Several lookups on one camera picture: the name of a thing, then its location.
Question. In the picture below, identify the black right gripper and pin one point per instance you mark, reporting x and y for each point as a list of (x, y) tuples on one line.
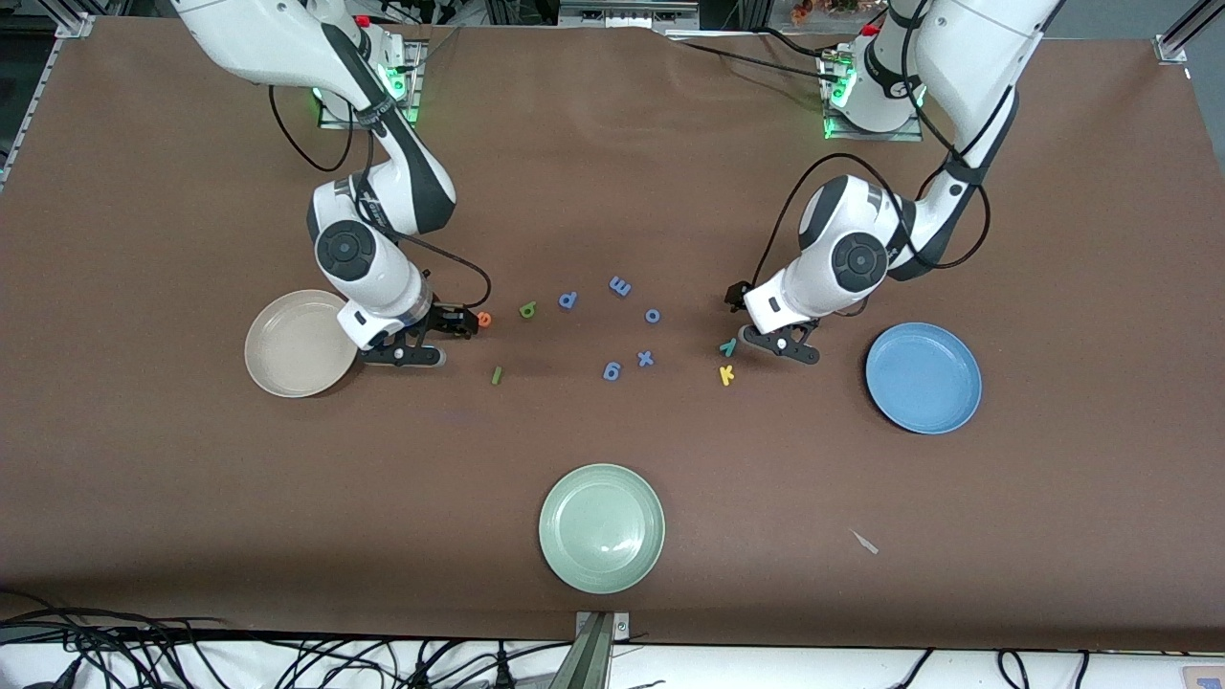
[(448, 319)]

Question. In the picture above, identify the tan cardboard piece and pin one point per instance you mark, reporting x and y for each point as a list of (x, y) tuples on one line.
[(1206, 679)]

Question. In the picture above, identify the blue foam letter g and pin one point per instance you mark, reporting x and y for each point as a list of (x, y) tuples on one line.
[(612, 370)]

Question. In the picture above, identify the beige round plate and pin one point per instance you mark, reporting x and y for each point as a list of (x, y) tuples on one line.
[(292, 344)]

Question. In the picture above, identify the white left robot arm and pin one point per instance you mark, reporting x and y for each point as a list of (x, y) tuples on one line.
[(967, 57)]

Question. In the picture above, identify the orange dried plant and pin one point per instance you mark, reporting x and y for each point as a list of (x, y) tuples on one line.
[(823, 8)]

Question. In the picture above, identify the pale green round plate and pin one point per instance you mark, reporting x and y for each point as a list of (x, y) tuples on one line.
[(601, 528)]

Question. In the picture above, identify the aluminium camera post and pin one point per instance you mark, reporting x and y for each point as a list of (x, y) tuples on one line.
[(595, 660)]

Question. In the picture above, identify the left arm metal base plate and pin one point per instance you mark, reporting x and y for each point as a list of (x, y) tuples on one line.
[(842, 134)]

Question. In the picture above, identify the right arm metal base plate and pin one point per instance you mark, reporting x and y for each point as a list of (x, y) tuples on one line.
[(415, 110)]

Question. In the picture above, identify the silver aluminium frame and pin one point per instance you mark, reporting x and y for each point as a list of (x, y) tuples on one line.
[(627, 14)]

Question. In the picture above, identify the small grey tape scrap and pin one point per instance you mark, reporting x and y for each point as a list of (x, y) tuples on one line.
[(865, 543)]

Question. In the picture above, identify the blue round plate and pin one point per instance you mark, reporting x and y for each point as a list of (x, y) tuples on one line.
[(924, 378)]

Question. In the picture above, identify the brown table mat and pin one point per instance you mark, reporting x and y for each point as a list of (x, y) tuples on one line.
[(612, 191)]

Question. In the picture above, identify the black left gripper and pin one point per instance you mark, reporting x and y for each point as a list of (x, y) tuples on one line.
[(739, 296)]

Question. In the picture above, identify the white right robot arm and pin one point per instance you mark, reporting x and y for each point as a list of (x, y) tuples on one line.
[(287, 38)]

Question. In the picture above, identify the blue foam letter m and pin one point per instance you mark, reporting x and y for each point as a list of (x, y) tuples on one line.
[(619, 285)]

